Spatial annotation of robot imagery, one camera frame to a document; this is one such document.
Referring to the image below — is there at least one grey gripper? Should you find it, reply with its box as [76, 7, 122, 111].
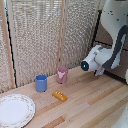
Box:
[93, 65, 105, 77]

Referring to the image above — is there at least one white floral rimmed plate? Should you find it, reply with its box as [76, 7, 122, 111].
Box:
[0, 93, 37, 128]

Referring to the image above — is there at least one orange rectangular block white print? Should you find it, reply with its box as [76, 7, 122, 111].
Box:
[51, 90, 69, 103]

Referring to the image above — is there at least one wide rattan screen panel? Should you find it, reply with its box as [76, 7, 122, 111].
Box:
[5, 0, 66, 88]

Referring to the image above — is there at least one pink cup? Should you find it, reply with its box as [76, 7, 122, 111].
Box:
[56, 66, 69, 85]

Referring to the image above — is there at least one blue cup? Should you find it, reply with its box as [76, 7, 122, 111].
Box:
[35, 74, 48, 93]

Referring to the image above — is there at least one narrow rattan screen panel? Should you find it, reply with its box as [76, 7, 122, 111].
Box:
[0, 0, 16, 94]

